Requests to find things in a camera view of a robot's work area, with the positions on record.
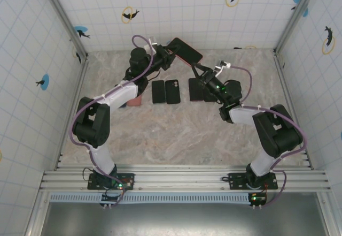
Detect aluminium front rail beams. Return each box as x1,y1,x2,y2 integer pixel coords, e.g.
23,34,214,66
39,165,331,193

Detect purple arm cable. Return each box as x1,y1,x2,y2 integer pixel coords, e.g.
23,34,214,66
228,64,308,210
68,34,154,210

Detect aluminium corner post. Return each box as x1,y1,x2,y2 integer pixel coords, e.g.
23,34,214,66
274,0,321,54
39,0,89,60

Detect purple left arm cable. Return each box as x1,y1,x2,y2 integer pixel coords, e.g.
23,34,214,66
68,34,154,210

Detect small black controller board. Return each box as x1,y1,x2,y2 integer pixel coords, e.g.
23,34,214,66
247,192,267,210
100,193,124,210

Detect salmon pink phone case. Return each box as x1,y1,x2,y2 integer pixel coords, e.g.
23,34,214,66
127,95,142,107

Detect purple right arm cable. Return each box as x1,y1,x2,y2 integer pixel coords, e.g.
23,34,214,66
228,64,308,210

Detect aluminium side rail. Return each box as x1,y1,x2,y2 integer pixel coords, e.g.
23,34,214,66
55,55,90,170
274,49,314,170

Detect grey metal panel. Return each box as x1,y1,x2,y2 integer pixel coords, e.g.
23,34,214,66
40,203,330,236

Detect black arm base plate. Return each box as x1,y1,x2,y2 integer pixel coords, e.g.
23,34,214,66
88,172,135,191
229,172,278,191

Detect aluminium lower frame strut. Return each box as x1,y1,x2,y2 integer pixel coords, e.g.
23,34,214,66
25,192,51,236
317,192,338,236

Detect white slotted cable duct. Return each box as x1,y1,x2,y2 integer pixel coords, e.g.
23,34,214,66
49,193,253,204

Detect black phone with red edge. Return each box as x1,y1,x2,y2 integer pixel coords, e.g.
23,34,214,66
170,37,203,65

